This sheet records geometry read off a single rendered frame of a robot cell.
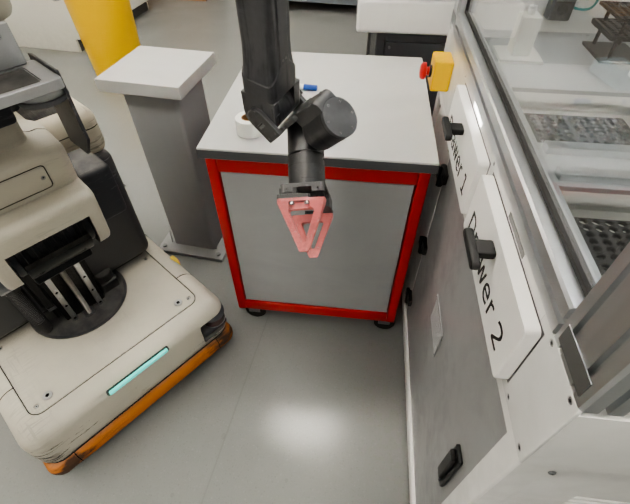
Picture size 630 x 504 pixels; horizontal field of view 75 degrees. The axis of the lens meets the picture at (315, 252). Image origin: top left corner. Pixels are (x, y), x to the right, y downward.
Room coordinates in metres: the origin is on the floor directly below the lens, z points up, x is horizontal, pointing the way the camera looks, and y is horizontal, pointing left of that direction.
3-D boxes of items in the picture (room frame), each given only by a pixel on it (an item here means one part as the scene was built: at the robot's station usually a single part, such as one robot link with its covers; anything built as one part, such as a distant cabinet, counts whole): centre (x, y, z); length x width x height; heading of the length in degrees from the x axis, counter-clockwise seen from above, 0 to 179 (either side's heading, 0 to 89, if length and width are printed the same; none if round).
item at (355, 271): (1.13, -0.04, 0.38); 0.62 x 0.58 x 0.76; 173
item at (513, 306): (0.38, -0.25, 0.87); 0.29 x 0.02 x 0.11; 173
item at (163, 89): (1.35, 0.51, 0.38); 0.30 x 0.30 x 0.76; 78
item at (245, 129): (0.93, 0.16, 0.78); 0.07 x 0.07 x 0.04
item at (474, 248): (0.38, -0.22, 0.91); 0.07 x 0.04 x 0.01; 173
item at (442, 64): (1.02, -0.31, 0.88); 0.07 x 0.05 x 0.07; 173
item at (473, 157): (0.69, -0.29, 0.87); 0.29 x 0.02 x 0.11; 173
